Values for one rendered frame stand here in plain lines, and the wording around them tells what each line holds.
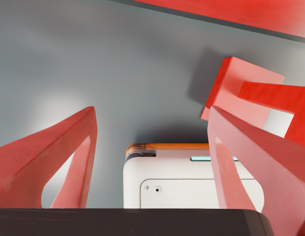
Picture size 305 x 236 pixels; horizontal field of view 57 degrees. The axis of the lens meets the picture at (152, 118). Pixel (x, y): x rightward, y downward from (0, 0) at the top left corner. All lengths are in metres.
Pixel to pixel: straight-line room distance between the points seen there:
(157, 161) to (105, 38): 0.52
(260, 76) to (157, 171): 0.49
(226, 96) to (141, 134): 0.36
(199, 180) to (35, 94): 0.71
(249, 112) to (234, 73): 0.15
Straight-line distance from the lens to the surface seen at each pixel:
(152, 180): 0.90
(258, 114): 1.08
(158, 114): 1.13
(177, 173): 0.90
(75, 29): 1.17
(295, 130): 0.49
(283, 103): 0.73
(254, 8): 0.88
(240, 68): 1.04
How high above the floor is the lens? 1.12
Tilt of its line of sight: 81 degrees down
